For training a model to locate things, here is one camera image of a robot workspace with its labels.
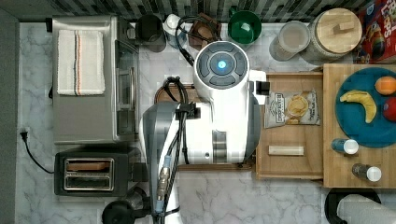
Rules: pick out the butter stick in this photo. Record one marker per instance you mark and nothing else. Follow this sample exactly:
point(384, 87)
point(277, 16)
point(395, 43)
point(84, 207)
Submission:
point(286, 150)

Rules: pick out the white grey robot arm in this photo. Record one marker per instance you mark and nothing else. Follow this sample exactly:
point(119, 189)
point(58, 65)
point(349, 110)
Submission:
point(224, 126)

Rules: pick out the silver toaster oven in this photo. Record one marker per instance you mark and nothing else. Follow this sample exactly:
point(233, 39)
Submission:
point(111, 116)

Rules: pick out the blue white-capped bottle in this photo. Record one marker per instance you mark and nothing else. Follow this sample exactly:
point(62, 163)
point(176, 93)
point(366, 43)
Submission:
point(169, 27)

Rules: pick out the dark grey cup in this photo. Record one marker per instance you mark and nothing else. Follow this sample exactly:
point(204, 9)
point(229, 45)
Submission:
point(149, 32)

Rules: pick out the green plastic pot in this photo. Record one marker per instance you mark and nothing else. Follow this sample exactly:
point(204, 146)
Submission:
point(244, 27)

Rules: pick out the potato chips bag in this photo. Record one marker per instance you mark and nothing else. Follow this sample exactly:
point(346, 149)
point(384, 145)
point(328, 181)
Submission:
point(291, 108)

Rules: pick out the black two-slot toaster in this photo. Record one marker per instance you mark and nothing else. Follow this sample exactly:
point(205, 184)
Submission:
point(102, 171)

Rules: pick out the grey-lidded plastic container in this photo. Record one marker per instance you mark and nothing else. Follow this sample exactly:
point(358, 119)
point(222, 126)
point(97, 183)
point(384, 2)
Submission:
point(293, 38)

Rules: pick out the open wooden drawer box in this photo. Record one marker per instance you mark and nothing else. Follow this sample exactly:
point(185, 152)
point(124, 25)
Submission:
point(308, 166)

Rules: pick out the white striped folded towel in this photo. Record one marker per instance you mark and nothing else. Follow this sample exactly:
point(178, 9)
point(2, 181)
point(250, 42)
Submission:
point(80, 69)

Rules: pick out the blue round plate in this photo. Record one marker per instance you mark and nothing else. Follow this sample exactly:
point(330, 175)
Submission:
point(351, 116)

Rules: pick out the blue white-capped shaker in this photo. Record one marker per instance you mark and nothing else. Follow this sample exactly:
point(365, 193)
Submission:
point(348, 146)

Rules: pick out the yellow toy banana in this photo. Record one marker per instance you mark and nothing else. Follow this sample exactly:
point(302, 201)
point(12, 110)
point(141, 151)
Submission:
point(365, 99)

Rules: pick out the jar with wooden lid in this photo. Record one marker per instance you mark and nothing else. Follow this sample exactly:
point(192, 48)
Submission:
point(333, 34)

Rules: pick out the wooden cutting board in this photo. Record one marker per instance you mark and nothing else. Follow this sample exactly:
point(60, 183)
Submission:
point(337, 165)

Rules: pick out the white paper towel roll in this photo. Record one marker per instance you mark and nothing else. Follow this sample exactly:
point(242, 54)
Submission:
point(356, 209)

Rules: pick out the dark white-capped shaker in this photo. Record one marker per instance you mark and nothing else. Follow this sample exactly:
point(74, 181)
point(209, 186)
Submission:
point(366, 171)

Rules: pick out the toy orange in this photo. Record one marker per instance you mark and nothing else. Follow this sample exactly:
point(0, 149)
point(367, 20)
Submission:
point(386, 85)

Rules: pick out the red Froot Loops box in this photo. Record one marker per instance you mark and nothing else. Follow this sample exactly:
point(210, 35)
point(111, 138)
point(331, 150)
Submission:
point(378, 41)

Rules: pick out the red toy apple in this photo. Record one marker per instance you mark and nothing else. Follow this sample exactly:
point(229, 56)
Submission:
point(389, 109)

